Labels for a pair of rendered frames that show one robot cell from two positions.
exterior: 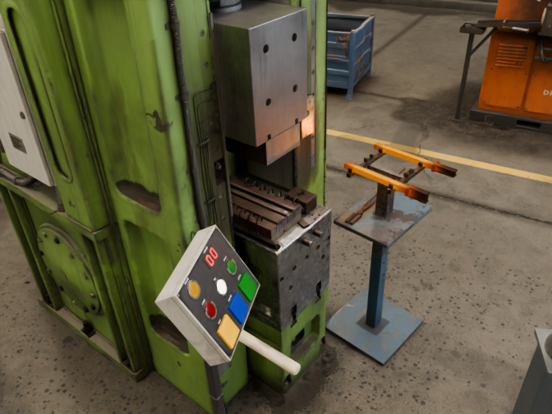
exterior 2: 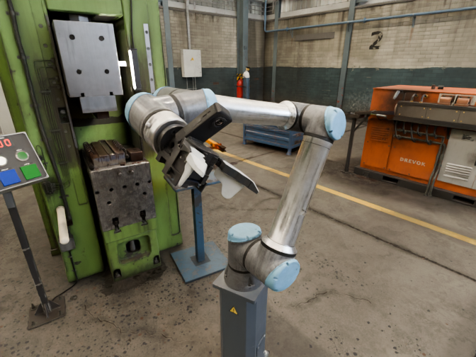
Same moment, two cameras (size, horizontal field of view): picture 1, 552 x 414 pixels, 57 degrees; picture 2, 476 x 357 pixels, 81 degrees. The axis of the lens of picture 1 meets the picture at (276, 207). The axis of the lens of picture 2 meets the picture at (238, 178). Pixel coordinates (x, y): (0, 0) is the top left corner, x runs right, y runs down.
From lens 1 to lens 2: 1.53 m
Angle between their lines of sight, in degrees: 19
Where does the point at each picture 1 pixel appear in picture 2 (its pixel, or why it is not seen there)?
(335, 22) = not seen: hidden behind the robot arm
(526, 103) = (389, 166)
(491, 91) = (367, 156)
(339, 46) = not seen: hidden behind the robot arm
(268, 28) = (72, 25)
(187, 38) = (26, 24)
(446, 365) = not seen: hidden behind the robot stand
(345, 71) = (287, 138)
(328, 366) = (154, 275)
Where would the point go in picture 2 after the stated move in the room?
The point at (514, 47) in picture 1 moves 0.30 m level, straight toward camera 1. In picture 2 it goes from (381, 128) to (373, 132)
